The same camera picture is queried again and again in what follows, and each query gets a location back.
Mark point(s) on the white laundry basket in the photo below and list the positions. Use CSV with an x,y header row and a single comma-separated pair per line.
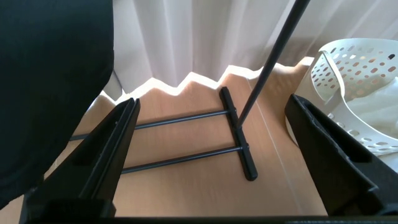
x,y
323,81

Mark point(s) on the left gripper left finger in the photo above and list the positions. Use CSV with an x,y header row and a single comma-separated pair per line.
x,y
71,183

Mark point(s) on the black shorts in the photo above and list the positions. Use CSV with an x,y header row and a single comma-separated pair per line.
x,y
46,77

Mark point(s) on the beige curtain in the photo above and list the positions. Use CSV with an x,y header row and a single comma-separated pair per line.
x,y
202,37

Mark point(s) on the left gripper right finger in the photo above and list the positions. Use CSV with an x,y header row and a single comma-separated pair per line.
x,y
345,183

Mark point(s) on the black clothes rack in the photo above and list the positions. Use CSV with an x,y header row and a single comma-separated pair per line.
x,y
236,118

